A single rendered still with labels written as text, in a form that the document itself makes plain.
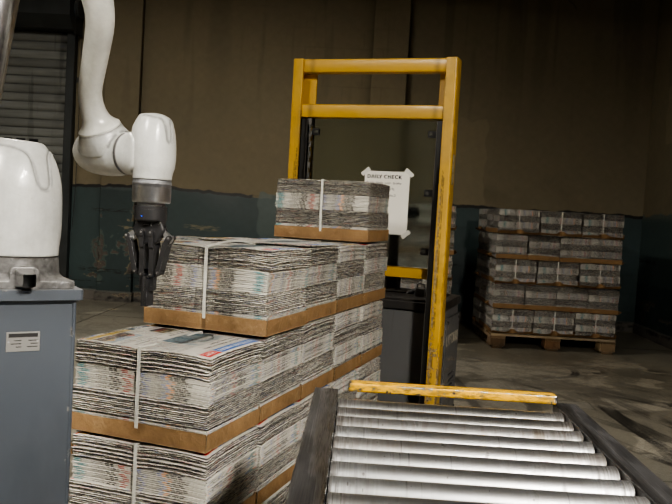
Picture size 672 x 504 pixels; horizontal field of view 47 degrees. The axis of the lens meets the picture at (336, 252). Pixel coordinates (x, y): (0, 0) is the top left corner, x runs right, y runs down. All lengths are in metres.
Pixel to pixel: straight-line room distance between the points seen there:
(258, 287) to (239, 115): 7.02
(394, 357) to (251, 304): 1.61
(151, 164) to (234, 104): 7.21
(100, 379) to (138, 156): 0.55
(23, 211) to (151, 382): 0.57
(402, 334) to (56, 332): 2.24
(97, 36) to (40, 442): 0.85
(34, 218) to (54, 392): 0.33
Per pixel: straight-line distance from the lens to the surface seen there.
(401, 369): 3.56
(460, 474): 1.20
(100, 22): 1.77
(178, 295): 2.14
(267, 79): 9.00
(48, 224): 1.53
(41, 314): 1.52
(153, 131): 1.82
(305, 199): 2.92
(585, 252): 7.44
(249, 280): 2.03
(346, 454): 1.24
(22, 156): 1.52
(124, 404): 1.93
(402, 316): 3.53
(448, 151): 3.32
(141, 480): 1.96
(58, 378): 1.55
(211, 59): 9.13
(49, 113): 9.50
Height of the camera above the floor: 1.17
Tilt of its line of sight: 3 degrees down
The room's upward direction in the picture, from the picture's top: 3 degrees clockwise
